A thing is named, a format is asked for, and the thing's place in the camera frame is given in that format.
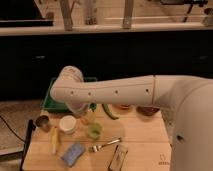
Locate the green plastic tray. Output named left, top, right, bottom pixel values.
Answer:
left=42, top=77, right=97, bottom=113

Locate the small metal cup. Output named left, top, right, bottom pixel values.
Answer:
left=35, top=115, right=51, bottom=132

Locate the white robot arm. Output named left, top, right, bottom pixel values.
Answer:
left=50, top=66, right=213, bottom=171

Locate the green plastic cup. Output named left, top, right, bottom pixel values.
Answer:
left=87, top=123, right=102, bottom=140

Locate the orange red bowl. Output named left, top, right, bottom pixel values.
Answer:
left=113, top=104, right=130, bottom=110

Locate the black cable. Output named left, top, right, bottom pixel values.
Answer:
left=0, top=114, right=26, bottom=144

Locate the blue sponge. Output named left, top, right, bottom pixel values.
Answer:
left=61, top=143, right=85, bottom=167

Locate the brown bowl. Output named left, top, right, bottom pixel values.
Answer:
left=136, top=107, right=159, bottom=116

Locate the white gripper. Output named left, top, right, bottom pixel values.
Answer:
left=66, top=102, right=89, bottom=117

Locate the silver metal fork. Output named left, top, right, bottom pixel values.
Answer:
left=88, top=138, right=122, bottom=153

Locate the green cucumber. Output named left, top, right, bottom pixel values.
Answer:
left=102, top=104, right=119, bottom=120

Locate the white paper cup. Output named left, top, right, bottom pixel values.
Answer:
left=59, top=116, right=77, bottom=134

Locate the wooden rectangular block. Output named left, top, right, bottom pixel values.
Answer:
left=108, top=145, right=128, bottom=171

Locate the black chair back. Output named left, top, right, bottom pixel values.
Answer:
left=19, top=119, right=36, bottom=171

